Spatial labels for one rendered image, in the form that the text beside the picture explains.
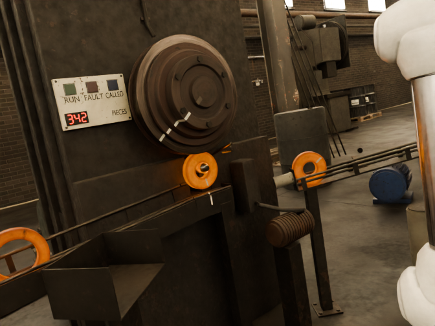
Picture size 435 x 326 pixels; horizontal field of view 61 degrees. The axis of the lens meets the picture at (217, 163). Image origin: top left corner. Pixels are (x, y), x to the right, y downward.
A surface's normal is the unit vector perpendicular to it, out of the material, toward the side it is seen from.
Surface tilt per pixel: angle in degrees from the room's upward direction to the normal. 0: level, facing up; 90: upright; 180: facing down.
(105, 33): 90
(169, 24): 90
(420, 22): 89
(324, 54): 92
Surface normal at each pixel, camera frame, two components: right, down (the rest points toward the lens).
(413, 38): -0.59, 0.28
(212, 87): 0.60, 0.01
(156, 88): -0.44, -0.02
